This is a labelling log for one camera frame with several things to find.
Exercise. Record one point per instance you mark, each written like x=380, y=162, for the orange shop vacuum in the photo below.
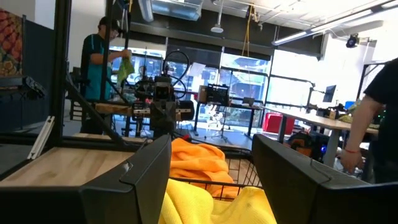
x=300, y=144

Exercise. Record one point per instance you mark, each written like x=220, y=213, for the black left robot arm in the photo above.
x=163, y=88

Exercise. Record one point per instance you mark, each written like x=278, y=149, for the orange microfiber towel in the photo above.
x=199, y=161

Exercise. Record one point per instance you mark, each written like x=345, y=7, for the yellow microfiber towel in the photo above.
x=186, y=205
x=245, y=208

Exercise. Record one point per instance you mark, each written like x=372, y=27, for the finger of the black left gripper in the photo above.
x=157, y=119
x=171, y=119

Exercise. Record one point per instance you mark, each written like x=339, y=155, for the wall mounted black camera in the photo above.
x=352, y=40

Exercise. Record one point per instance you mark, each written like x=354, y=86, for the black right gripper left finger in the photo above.
x=93, y=202

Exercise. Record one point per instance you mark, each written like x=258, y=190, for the cardboard box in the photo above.
x=202, y=94

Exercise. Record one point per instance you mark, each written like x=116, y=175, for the hanging white ceiling fixture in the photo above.
x=217, y=28

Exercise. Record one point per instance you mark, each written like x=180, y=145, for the computer monitor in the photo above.
x=329, y=93

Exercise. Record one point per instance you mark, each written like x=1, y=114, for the colourful wall art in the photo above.
x=11, y=43

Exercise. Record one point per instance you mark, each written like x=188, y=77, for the black crate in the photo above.
x=218, y=95

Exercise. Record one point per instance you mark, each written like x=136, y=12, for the red box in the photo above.
x=276, y=123

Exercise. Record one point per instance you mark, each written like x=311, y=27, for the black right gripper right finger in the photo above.
x=311, y=193

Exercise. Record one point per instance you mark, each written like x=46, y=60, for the white aluminium rail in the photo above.
x=40, y=138

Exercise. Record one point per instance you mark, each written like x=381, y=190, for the long ceiling light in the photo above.
x=320, y=26

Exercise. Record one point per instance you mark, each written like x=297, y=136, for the green cloth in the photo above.
x=125, y=70

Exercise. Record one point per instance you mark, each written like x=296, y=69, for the person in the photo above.
x=94, y=71
x=382, y=124

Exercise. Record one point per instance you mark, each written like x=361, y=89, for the wooden workbench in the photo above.
x=113, y=109

